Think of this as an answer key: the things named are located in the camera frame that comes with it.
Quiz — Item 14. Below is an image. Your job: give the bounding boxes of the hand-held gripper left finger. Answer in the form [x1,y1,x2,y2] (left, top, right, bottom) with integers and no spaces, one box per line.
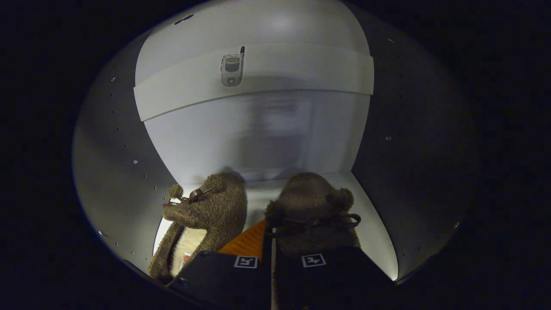
[167,220,272,310]

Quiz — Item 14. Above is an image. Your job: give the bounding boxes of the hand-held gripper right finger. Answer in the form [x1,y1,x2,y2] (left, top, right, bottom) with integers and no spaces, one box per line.
[275,245,395,310]

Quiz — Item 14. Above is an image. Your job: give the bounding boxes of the brown fuzzy shoe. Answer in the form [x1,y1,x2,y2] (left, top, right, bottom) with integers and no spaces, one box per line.
[148,172,248,285]
[264,171,362,259]

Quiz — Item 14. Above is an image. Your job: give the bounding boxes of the dark grey shoe cabinet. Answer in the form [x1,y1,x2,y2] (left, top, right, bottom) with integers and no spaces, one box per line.
[72,0,480,287]

